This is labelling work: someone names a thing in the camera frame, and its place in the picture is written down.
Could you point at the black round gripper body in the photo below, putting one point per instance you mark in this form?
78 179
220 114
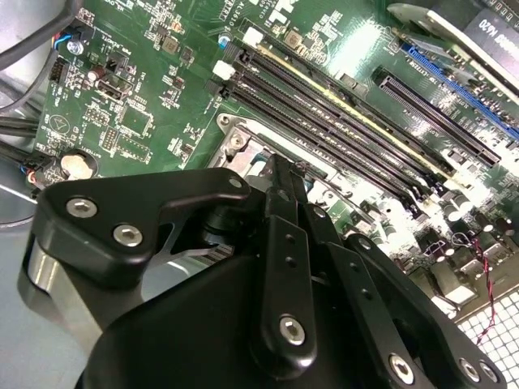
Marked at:
174 348

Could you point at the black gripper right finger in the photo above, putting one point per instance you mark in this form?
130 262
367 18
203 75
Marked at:
413 296

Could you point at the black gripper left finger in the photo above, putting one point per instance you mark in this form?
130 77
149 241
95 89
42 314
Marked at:
73 239

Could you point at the metal socket cover frame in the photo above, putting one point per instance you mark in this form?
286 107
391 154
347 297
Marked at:
254 148

